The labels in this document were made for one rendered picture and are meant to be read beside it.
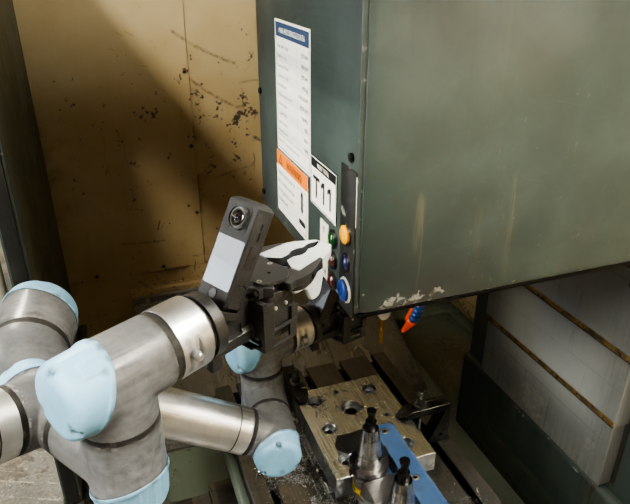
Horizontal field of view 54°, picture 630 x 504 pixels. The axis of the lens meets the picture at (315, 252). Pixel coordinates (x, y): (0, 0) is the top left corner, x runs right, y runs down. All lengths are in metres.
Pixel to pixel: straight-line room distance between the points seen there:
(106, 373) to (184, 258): 1.65
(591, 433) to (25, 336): 1.15
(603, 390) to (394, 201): 0.82
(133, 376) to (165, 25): 1.52
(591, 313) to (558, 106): 0.65
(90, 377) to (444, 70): 0.49
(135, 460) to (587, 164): 0.67
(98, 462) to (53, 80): 1.50
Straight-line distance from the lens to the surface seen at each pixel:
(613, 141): 0.93
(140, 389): 0.57
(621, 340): 1.37
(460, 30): 0.75
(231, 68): 2.03
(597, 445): 1.53
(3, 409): 0.68
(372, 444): 1.01
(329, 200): 0.83
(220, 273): 0.64
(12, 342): 0.95
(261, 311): 0.65
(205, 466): 1.92
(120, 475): 0.62
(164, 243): 2.16
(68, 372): 0.55
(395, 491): 0.94
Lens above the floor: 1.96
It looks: 26 degrees down
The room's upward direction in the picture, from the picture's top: straight up
